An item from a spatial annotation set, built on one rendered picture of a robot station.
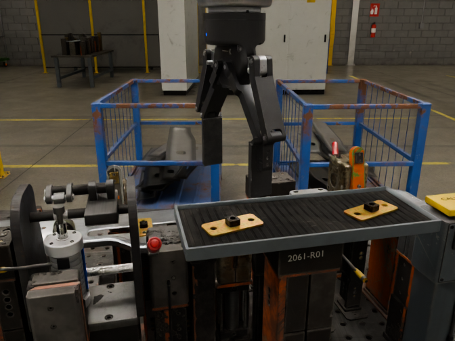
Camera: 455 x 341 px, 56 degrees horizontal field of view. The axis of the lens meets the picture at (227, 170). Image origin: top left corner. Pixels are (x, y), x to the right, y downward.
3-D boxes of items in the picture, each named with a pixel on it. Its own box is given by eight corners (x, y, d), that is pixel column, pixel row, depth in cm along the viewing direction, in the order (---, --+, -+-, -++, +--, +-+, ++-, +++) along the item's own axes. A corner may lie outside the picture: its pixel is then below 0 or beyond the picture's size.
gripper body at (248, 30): (280, 10, 49) (277, 91, 52) (244, 11, 56) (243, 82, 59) (222, 9, 46) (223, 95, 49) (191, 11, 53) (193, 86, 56)
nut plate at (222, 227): (251, 214, 64) (251, 207, 63) (265, 224, 61) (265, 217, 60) (200, 226, 60) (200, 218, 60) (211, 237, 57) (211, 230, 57)
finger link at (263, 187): (270, 138, 51) (273, 139, 50) (268, 192, 53) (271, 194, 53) (248, 141, 50) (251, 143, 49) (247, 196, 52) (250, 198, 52)
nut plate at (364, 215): (379, 201, 69) (380, 194, 68) (399, 209, 66) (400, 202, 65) (342, 212, 65) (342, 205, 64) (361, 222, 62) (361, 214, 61)
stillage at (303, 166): (271, 179, 406) (275, 78, 374) (354, 178, 409) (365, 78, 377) (296, 241, 293) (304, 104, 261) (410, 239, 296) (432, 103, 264)
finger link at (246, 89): (249, 65, 54) (253, 58, 53) (279, 143, 50) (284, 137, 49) (221, 67, 52) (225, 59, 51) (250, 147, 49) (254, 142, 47)
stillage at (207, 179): (138, 178, 409) (131, 78, 378) (221, 178, 409) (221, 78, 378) (105, 238, 296) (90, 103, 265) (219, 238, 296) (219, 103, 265)
